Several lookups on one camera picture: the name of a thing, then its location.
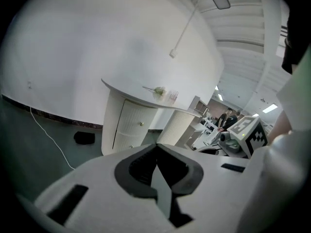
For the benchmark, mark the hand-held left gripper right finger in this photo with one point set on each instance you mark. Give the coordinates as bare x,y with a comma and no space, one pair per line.
213,190

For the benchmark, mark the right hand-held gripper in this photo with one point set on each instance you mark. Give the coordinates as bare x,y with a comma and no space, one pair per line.
243,127

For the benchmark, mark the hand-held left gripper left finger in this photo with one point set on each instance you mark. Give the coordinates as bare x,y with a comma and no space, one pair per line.
97,178

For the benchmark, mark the large white drawer wooden inside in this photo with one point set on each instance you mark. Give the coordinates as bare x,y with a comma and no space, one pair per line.
126,141

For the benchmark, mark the white kidney-shaped desk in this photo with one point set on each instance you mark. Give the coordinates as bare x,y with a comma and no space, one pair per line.
109,120

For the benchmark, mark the person's right forearm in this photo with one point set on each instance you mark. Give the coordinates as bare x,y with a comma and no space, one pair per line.
281,122

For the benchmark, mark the small white drawer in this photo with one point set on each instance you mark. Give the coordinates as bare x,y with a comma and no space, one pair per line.
133,118

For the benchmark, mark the grey wooden desk with hutch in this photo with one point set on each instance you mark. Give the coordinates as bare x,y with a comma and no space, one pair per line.
200,105

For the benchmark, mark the clear plastic holder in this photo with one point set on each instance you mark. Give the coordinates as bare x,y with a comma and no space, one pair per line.
173,96

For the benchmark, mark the pale artificial flower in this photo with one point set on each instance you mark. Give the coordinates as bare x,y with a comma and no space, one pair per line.
159,90

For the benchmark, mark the person's black clothing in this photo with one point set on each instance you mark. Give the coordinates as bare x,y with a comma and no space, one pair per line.
291,52

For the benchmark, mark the black object by wall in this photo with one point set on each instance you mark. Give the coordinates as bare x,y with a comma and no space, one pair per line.
84,138

